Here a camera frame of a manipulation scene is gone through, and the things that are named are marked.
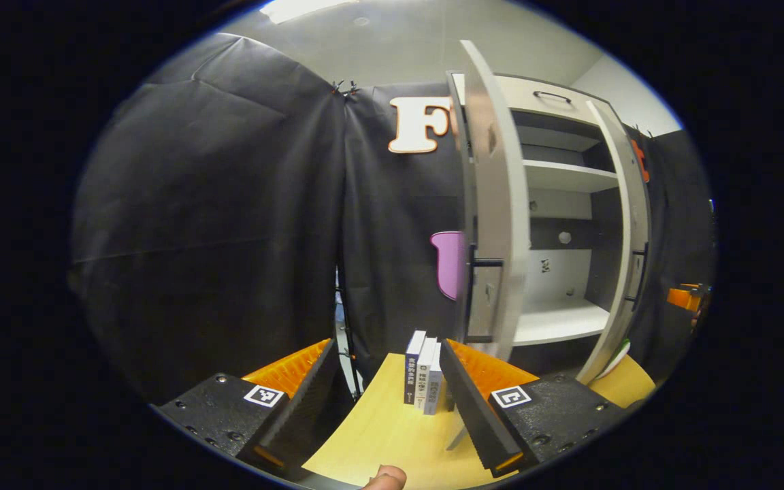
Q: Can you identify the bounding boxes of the green and white striped object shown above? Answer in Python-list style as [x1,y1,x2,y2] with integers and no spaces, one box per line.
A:
[596,338,632,380]

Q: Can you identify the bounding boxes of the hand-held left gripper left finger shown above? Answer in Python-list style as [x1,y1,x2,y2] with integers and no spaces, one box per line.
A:
[150,338,340,477]

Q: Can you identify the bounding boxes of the white cabinet door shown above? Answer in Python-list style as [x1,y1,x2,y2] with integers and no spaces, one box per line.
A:
[576,101,651,385]
[446,39,532,361]

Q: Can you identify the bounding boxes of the white book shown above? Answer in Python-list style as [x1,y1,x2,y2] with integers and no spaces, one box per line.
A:
[414,336,438,410]

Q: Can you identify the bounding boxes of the black door handle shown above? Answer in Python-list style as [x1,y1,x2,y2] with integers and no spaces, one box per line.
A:
[465,255,506,341]
[625,244,649,305]

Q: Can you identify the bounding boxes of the white and grey cabinet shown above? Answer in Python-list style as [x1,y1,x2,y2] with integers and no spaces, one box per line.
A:
[446,68,653,382]

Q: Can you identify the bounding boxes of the dark blue book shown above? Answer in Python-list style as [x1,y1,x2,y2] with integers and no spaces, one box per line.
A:
[404,330,427,405]

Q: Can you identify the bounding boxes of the white cabinet drawer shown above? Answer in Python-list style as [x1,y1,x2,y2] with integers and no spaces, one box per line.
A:
[452,71,614,128]

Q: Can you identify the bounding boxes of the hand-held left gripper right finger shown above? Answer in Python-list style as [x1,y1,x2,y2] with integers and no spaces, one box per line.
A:
[438,338,631,478]

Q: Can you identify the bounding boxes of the white cabinet shelf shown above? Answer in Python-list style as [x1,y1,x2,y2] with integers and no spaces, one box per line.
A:
[523,160,621,193]
[513,299,610,346]

